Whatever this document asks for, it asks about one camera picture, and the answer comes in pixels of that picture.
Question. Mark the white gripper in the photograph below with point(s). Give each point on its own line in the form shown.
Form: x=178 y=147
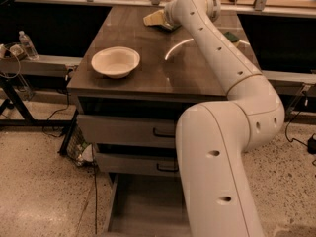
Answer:
x=170 y=17

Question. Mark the white paper bowl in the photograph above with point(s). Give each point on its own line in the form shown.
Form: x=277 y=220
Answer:
x=115 y=62

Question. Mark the green jalapeno chip bag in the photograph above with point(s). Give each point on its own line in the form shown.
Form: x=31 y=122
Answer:
x=166 y=27

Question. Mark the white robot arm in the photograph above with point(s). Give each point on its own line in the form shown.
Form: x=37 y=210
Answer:
x=211 y=137

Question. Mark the grey drawer cabinet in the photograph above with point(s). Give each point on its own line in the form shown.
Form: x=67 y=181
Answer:
x=158 y=88

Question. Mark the yellow green sponge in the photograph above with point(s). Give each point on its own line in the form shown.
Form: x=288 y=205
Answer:
x=231 y=37

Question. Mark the upper grey drawer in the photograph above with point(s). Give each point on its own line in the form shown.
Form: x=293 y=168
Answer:
x=145 y=132

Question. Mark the grey drawer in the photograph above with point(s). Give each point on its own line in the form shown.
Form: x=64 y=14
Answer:
x=138 y=165
x=145 y=132

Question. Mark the clear plastic water bottle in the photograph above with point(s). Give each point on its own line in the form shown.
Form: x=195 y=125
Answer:
x=28 y=46

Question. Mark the middle grey drawer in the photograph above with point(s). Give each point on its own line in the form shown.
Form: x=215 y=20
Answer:
x=138 y=165

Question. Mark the open bottom drawer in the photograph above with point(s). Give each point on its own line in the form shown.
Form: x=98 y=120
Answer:
x=146 y=206

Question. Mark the black power adapter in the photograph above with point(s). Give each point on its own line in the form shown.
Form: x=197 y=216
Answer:
x=311 y=144

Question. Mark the black frame side table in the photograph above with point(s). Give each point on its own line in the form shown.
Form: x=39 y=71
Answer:
x=52 y=66

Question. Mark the wire mesh waste basket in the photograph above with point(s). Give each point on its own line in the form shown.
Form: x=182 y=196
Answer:
x=79 y=150

